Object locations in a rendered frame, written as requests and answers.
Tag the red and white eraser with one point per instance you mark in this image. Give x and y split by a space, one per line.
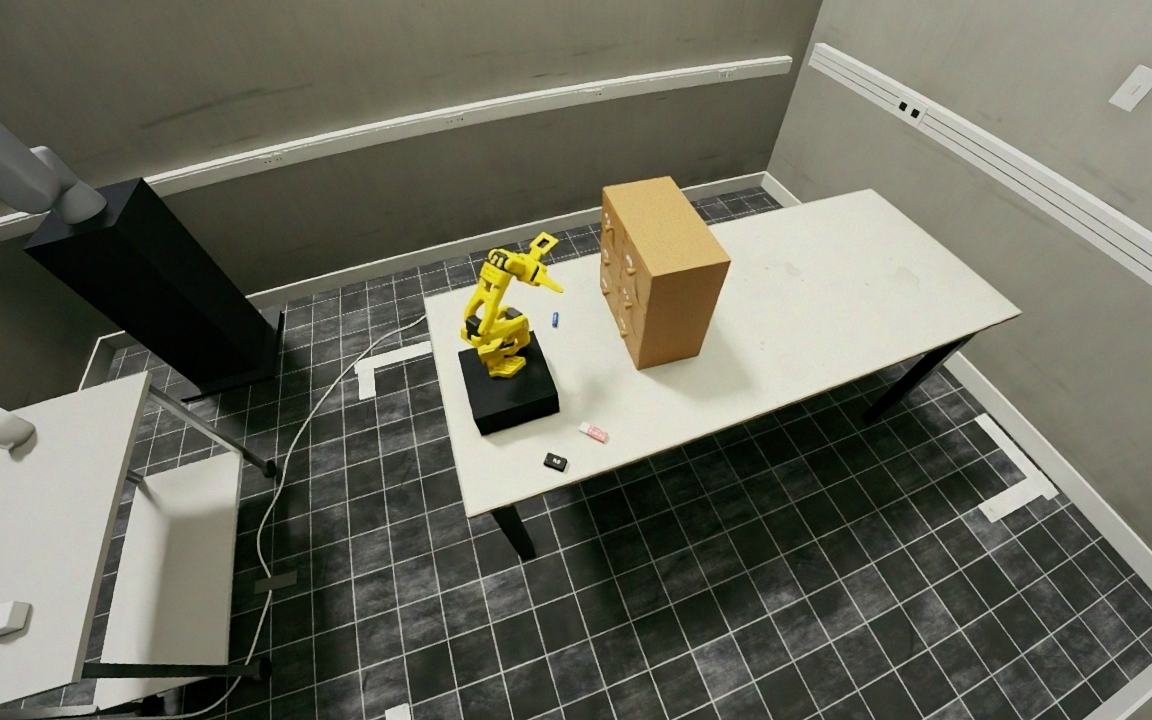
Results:
593 432

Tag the brown wooden chest of drawers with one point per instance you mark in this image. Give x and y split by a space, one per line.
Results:
687 265

